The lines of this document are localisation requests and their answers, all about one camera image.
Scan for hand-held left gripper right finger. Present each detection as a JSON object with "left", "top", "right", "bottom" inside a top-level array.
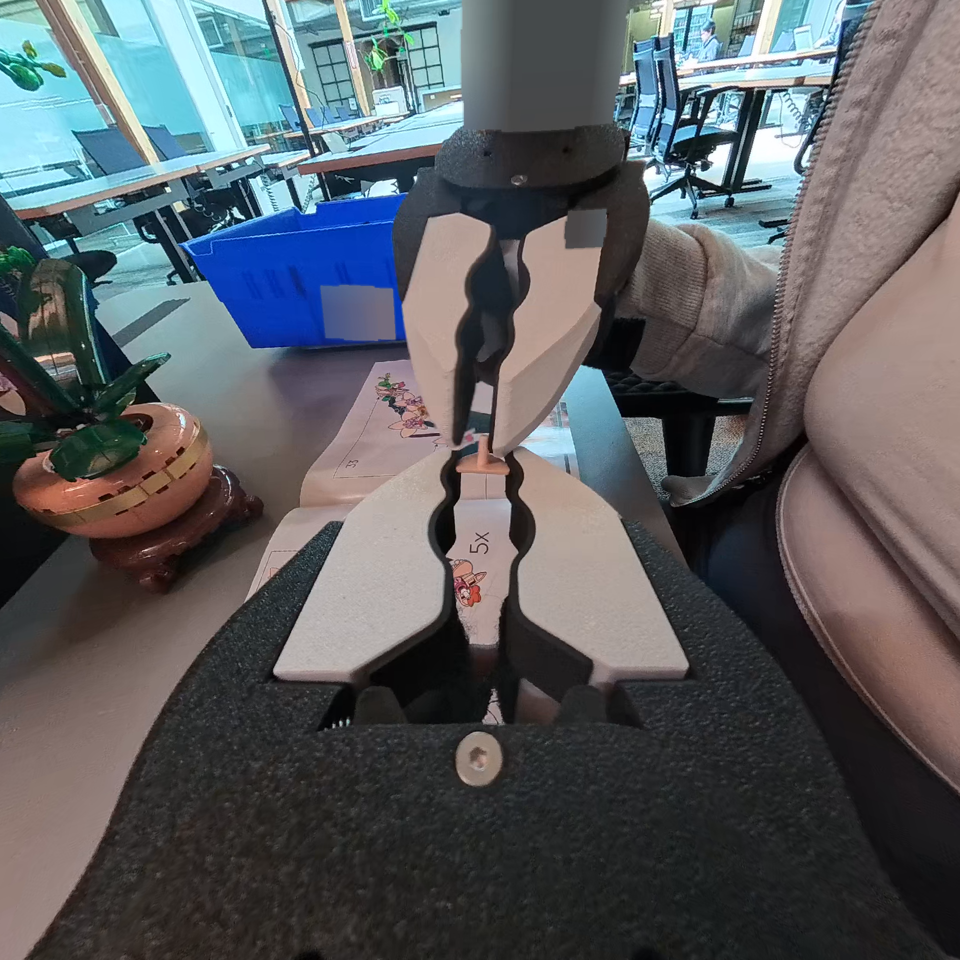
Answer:
[{"left": 501, "top": 447, "right": 691, "bottom": 725}]

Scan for wood-edged office desk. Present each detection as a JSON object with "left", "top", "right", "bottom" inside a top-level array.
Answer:
[
  {"left": 0, "top": 144, "right": 312, "bottom": 252},
  {"left": 296, "top": 101, "right": 466, "bottom": 200},
  {"left": 618, "top": 45, "right": 837, "bottom": 196}
]

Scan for black chair armrest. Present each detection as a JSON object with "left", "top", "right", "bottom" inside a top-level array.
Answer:
[{"left": 600, "top": 318, "right": 755, "bottom": 477}]

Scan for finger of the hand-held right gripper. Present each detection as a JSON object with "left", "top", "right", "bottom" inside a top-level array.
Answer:
[
  {"left": 491, "top": 212, "right": 607, "bottom": 455},
  {"left": 402, "top": 212, "right": 500, "bottom": 450}
]

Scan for pink petal brick piece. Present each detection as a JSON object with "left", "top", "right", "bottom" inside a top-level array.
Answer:
[{"left": 456, "top": 433, "right": 513, "bottom": 478}]

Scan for row of black office chairs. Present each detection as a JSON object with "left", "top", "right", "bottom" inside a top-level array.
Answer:
[{"left": 626, "top": 30, "right": 777, "bottom": 220}]

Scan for green background plant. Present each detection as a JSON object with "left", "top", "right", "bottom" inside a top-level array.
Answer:
[{"left": 363, "top": 0, "right": 415, "bottom": 72}]

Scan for person's black pants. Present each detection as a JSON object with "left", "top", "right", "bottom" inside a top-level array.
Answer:
[{"left": 686, "top": 450, "right": 960, "bottom": 960}]

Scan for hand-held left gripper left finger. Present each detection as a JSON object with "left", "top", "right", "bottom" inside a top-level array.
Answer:
[{"left": 273, "top": 448, "right": 460, "bottom": 685}]

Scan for open instruction booklet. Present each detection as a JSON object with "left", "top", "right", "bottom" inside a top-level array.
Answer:
[{"left": 246, "top": 360, "right": 585, "bottom": 646}]

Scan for brick orchid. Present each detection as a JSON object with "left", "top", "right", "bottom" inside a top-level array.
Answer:
[{"left": 0, "top": 41, "right": 265, "bottom": 595}]

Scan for blue plastic bin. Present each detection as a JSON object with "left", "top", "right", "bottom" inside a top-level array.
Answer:
[{"left": 180, "top": 193, "right": 414, "bottom": 350}]

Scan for person's right forearm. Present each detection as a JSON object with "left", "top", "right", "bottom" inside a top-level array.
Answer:
[{"left": 611, "top": 219, "right": 785, "bottom": 399}]

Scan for grey desk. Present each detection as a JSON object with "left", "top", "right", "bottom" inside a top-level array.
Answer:
[{"left": 0, "top": 281, "right": 684, "bottom": 960}]

